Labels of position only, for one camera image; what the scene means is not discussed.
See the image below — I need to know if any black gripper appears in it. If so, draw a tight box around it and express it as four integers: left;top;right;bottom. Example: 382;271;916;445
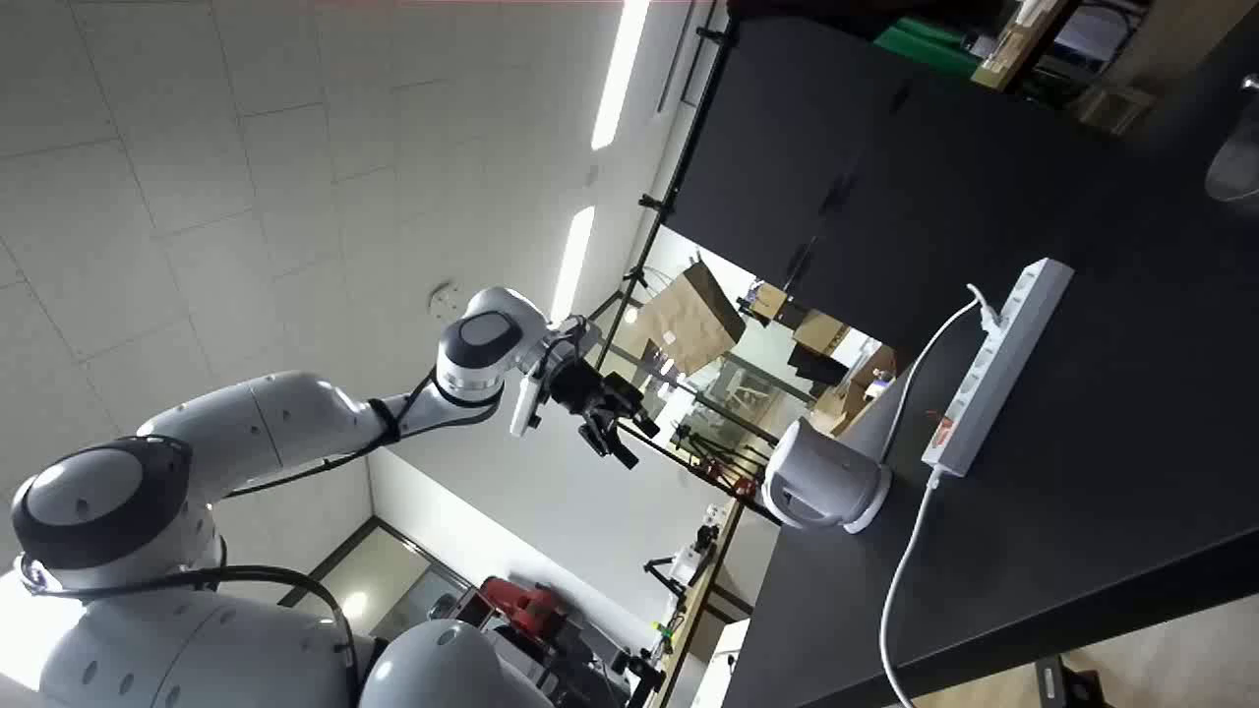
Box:
539;342;665;470

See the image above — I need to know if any white power strip adapter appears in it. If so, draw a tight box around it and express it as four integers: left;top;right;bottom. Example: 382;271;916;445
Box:
916;255;1079;481

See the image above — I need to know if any long ceiling light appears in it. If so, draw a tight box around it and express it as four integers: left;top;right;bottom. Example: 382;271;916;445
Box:
586;0;656;154
548;204;598;328

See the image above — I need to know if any white electric kettle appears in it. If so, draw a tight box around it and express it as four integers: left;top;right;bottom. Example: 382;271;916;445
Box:
759;414;895;538

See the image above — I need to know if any red machine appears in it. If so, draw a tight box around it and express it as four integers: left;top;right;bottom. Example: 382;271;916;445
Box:
470;568;571;656

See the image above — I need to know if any black backdrop pole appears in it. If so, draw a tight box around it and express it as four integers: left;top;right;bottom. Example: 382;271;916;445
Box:
589;0;731;378

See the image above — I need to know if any black backdrop panel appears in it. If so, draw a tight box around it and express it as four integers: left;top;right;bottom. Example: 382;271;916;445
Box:
661;10;1158;361

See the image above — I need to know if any grey round object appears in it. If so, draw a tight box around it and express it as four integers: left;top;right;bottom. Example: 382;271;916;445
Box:
1201;74;1259;208

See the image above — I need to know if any white power strip cable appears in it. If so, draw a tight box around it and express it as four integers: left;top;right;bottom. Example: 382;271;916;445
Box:
874;467;947;708

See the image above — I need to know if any white kettle cable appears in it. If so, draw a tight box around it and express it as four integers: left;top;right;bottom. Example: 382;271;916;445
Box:
874;280;1003;454

